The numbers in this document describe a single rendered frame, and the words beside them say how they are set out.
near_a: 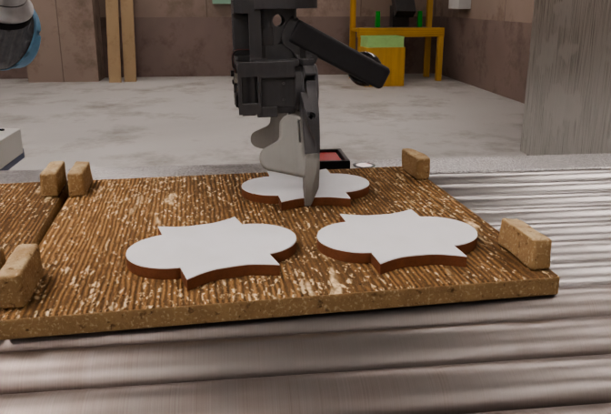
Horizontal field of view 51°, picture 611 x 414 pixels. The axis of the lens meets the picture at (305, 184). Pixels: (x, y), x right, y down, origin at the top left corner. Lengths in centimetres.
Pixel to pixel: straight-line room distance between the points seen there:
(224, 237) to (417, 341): 19
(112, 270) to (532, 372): 31
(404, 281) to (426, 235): 8
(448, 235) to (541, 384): 18
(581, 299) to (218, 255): 28
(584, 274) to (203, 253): 32
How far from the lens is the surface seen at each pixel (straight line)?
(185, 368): 44
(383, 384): 40
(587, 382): 45
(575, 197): 82
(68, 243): 60
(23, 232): 64
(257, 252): 52
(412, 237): 55
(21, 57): 125
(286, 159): 64
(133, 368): 44
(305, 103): 63
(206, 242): 54
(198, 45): 1031
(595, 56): 401
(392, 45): 904
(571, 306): 54
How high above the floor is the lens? 114
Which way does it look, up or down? 16 degrees down
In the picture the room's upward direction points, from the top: straight up
